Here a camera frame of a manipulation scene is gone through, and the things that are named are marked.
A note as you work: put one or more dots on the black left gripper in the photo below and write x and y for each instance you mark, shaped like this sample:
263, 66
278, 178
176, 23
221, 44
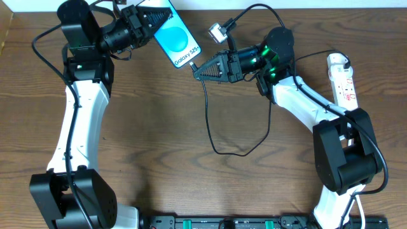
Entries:
136, 24

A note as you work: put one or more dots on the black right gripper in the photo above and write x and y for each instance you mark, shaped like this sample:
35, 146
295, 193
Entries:
233, 66

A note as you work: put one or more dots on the blue screen Galaxy smartphone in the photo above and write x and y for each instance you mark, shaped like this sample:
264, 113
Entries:
174, 37

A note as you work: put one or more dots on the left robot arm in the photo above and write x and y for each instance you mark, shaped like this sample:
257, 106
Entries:
71, 193

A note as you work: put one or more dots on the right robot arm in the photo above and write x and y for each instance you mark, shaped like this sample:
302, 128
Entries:
346, 153

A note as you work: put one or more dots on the white USB charger plug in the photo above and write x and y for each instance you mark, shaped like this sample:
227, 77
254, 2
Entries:
338, 58

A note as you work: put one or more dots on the white power strip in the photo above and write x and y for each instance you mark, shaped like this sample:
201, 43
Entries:
343, 86

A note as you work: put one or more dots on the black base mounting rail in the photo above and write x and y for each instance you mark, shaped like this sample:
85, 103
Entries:
172, 222

